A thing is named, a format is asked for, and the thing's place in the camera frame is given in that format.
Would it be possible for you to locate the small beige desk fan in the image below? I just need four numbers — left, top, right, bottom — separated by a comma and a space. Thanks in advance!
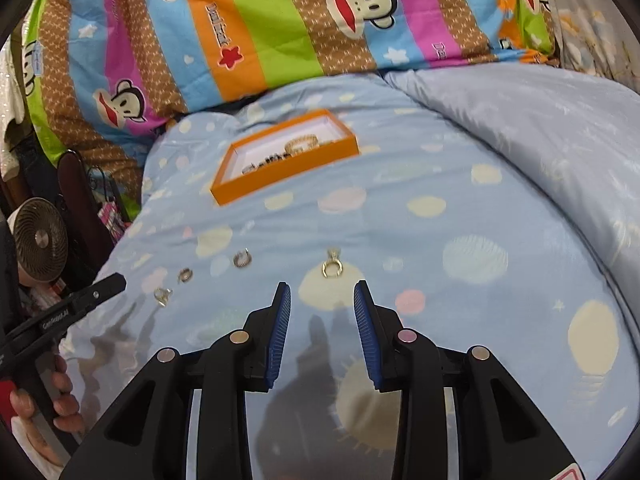
8, 197, 68, 287

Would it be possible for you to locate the gold chain bracelet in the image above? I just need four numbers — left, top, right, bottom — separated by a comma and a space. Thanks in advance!
284, 134, 322, 155

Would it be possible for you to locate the gold ring with pendant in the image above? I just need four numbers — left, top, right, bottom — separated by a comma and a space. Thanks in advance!
320, 246, 345, 280

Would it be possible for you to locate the person's left hand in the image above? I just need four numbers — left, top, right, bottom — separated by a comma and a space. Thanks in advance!
11, 351, 86, 467

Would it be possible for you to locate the colourful monkey striped pillow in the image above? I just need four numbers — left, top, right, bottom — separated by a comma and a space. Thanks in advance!
23, 0, 556, 212

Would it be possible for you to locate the dark wooden chair back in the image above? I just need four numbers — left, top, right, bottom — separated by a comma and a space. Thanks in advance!
56, 150, 114, 276

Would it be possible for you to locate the small gold hoop earring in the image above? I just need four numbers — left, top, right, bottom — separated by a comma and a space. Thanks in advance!
178, 268, 193, 283

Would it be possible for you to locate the black beaded bracelet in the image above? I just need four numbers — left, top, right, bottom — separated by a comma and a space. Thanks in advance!
252, 153, 293, 172

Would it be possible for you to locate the gold silver small earring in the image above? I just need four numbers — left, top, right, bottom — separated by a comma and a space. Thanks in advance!
153, 287, 172, 308

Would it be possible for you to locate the pale floral pillow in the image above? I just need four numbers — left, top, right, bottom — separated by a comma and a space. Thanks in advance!
549, 0, 639, 91

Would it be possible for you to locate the light blue dotted duvet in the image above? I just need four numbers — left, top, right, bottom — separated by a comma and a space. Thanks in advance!
61, 64, 639, 479

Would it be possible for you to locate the orange jewelry tray box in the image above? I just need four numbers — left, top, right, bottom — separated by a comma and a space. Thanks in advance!
210, 110, 360, 206

